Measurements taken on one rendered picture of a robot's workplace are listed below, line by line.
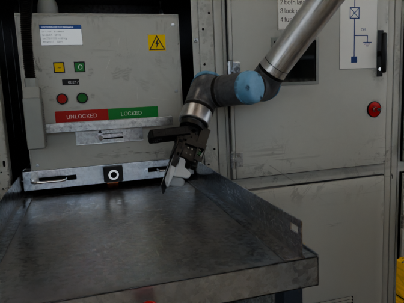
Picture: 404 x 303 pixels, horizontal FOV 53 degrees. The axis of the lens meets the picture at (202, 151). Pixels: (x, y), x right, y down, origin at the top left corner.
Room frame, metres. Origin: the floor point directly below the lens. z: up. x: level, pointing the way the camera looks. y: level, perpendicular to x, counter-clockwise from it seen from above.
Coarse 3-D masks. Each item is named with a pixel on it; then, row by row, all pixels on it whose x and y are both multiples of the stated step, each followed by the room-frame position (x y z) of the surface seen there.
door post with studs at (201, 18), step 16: (192, 0) 1.34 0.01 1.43; (208, 0) 1.35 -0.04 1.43; (192, 16) 1.34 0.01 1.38; (208, 16) 1.35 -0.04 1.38; (192, 32) 1.34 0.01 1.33; (208, 32) 1.35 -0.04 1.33; (192, 48) 1.34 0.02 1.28; (208, 48) 1.35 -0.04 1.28; (208, 64) 1.35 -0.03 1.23; (208, 144) 1.34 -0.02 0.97; (208, 160) 1.34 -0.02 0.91
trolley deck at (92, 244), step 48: (96, 192) 1.24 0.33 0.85; (144, 192) 1.21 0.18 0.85; (192, 192) 1.18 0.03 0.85; (48, 240) 0.83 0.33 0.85; (96, 240) 0.81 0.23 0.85; (144, 240) 0.80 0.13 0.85; (192, 240) 0.79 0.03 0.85; (240, 240) 0.78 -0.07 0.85; (0, 288) 0.62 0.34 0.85; (48, 288) 0.61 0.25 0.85; (96, 288) 0.60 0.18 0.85; (144, 288) 0.60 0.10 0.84; (192, 288) 0.62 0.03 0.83; (240, 288) 0.65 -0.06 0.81; (288, 288) 0.67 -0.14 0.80
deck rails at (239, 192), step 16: (208, 176) 1.21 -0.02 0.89; (224, 176) 1.07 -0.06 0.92; (16, 192) 1.12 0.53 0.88; (208, 192) 1.16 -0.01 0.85; (224, 192) 1.07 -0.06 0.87; (240, 192) 0.95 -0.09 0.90; (0, 208) 0.91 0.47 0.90; (16, 208) 1.08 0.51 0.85; (224, 208) 0.99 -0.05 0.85; (240, 208) 0.96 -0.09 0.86; (256, 208) 0.86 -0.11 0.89; (272, 208) 0.78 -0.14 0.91; (0, 224) 0.89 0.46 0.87; (16, 224) 0.94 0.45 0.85; (240, 224) 0.87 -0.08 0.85; (256, 224) 0.86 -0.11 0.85; (272, 224) 0.79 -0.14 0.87; (288, 224) 0.72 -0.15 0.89; (0, 240) 0.83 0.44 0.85; (272, 240) 0.76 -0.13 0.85; (288, 240) 0.72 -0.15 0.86; (0, 256) 0.74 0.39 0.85; (288, 256) 0.68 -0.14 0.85; (304, 256) 0.68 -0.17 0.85
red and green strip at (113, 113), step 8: (56, 112) 1.26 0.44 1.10; (64, 112) 1.26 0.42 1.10; (72, 112) 1.27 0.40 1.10; (80, 112) 1.28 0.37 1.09; (88, 112) 1.28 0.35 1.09; (96, 112) 1.29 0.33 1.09; (104, 112) 1.30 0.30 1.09; (112, 112) 1.30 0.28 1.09; (120, 112) 1.31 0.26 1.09; (128, 112) 1.32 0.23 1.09; (136, 112) 1.32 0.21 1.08; (144, 112) 1.33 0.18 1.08; (152, 112) 1.34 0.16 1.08; (56, 120) 1.26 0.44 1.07; (64, 120) 1.26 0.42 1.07; (72, 120) 1.27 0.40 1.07; (80, 120) 1.28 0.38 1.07; (88, 120) 1.28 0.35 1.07
